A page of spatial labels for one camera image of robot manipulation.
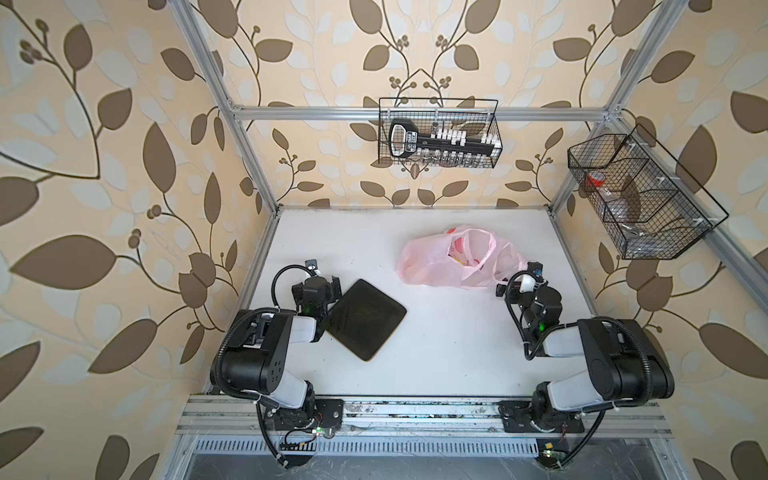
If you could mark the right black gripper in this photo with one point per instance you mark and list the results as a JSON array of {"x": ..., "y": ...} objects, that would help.
[{"x": 534, "y": 273}]

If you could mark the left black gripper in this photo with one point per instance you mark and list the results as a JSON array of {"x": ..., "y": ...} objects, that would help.
[{"x": 330, "y": 291}]

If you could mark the pink plastic bag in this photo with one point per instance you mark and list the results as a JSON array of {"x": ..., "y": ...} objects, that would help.
[{"x": 463, "y": 257}]

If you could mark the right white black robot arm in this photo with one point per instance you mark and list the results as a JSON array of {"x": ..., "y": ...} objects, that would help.
[{"x": 623, "y": 368}]

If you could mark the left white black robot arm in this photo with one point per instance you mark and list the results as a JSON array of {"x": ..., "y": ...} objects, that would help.
[{"x": 251, "y": 363}]

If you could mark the dark square plate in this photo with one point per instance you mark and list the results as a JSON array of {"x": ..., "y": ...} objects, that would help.
[{"x": 364, "y": 319}]

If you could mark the red capped item in basket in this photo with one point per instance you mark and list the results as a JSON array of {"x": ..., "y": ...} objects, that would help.
[{"x": 595, "y": 180}]

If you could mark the black tool set in basket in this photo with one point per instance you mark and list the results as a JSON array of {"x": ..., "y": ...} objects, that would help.
[{"x": 405, "y": 141}]

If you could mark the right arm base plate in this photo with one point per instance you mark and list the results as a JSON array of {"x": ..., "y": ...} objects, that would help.
[{"x": 526, "y": 417}]

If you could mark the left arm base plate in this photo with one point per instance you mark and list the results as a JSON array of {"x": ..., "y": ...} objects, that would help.
[{"x": 325, "y": 413}]

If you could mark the right black wire basket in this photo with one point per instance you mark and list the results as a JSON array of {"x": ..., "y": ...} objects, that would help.
[{"x": 652, "y": 205}]

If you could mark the black wire basket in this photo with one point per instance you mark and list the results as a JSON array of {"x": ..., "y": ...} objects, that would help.
[
  {"x": 475, "y": 116},
  {"x": 652, "y": 205}
]

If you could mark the aluminium front rail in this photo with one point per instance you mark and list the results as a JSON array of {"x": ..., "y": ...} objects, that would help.
[{"x": 378, "y": 415}]

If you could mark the back black wire basket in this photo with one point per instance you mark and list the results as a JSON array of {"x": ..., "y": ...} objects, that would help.
[{"x": 475, "y": 116}]

